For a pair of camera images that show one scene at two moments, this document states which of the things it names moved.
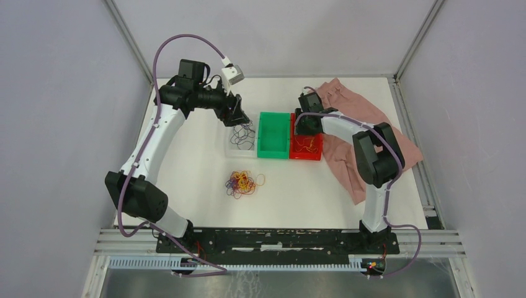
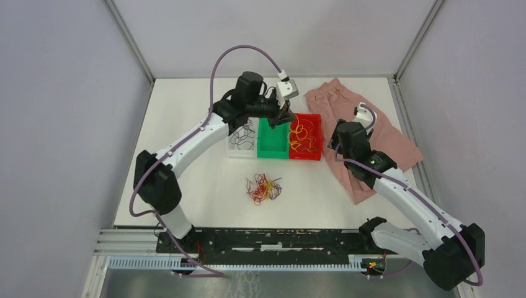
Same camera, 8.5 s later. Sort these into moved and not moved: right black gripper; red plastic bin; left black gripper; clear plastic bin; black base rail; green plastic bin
Moved: left black gripper; right black gripper
Not moved: clear plastic bin; black base rail; green plastic bin; red plastic bin
